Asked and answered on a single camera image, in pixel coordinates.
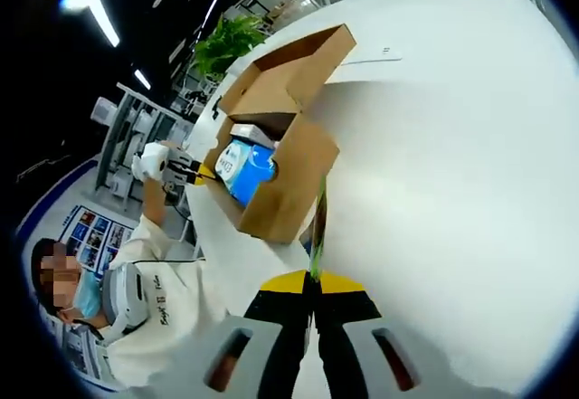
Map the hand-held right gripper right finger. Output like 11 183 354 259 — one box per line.
315 270 439 399

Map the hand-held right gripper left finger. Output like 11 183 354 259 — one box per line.
200 269 317 399

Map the blue wipes pack soft item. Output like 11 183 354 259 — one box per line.
212 138 280 205

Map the brown cardboard shoe box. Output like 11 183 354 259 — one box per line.
202 23 357 245

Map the thin green packet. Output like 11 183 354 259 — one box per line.
308 176 335 282

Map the grey metal shelf rack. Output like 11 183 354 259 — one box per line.
92 81 194 204

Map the person's white shirt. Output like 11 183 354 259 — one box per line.
94 214 282 394

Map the green plant in white pot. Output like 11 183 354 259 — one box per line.
192 13 269 87

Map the white chest device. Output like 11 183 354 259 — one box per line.
100 265 151 333

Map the person's head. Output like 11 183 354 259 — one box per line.
29 235 103 326

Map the blue face mask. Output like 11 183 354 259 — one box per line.
71 271 102 319

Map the thin black cable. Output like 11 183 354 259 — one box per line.
135 257 207 266

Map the blue framed wall poster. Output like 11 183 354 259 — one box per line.
57 204 136 274

